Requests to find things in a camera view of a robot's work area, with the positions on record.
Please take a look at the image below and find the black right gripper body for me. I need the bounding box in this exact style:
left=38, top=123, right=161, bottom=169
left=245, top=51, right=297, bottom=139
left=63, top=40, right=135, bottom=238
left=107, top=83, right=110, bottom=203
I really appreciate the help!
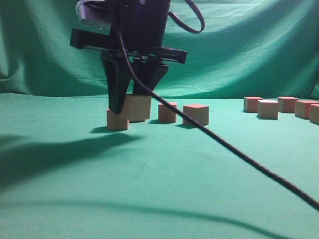
left=70, top=0, right=187, bottom=64

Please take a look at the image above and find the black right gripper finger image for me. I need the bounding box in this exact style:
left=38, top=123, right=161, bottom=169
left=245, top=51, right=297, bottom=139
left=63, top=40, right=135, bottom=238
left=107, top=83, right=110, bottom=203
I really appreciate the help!
left=132, top=58, right=169, bottom=91
left=101, top=52, right=132, bottom=114

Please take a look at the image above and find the green cloth backdrop and cover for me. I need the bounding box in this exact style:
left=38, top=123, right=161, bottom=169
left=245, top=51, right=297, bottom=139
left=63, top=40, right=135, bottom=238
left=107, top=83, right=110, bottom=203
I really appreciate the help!
left=0, top=0, right=319, bottom=239

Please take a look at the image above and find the edge pink cube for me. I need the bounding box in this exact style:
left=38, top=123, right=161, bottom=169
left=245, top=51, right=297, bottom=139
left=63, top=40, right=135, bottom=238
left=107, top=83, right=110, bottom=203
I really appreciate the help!
left=183, top=104, right=210, bottom=125

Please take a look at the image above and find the column pink cube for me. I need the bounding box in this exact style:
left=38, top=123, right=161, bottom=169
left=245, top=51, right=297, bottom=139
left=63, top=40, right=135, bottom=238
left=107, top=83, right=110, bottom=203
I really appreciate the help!
left=106, top=109, right=129, bottom=130
left=257, top=100, right=279, bottom=120
left=129, top=119, right=146, bottom=123
left=278, top=97, right=298, bottom=113
left=243, top=97, right=263, bottom=113
left=295, top=100, right=319, bottom=120
left=310, top=104, right=319, bottom=125

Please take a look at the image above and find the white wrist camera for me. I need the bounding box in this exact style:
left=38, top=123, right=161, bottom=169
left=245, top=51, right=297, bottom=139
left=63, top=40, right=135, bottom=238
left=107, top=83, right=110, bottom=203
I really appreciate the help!
left=75, top=0, right=112, bottom=28

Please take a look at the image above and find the black cable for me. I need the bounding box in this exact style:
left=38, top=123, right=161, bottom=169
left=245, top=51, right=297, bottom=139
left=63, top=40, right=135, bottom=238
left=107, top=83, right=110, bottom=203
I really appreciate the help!
left=117, top=0, right=319, bottom=211

